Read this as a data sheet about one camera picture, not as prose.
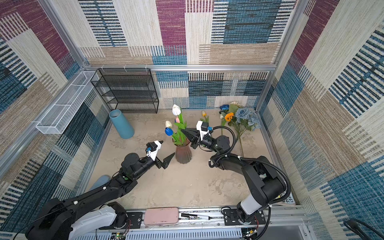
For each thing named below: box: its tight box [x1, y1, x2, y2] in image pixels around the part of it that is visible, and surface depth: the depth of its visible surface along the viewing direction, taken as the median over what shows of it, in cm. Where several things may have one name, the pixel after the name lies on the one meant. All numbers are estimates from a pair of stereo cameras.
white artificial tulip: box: [165, 120, 173, 128], surface depth 82 cm
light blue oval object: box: [89, 174, 111, 191], surface depth 86 cm
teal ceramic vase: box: [109, 109, 135, 139], surface depth 96 cm
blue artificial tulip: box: [164, 127, 174, 136], surface depth 73 cm
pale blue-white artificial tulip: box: [172, 104, 189, 146], surface depth 73 cm
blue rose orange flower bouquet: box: [219, 101, 261, 157], surface depth 107 cm
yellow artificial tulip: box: [200, 110, 209, 122], surface depth 117 cm
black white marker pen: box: [180, 213, 211, 220], surface depth 76 cm
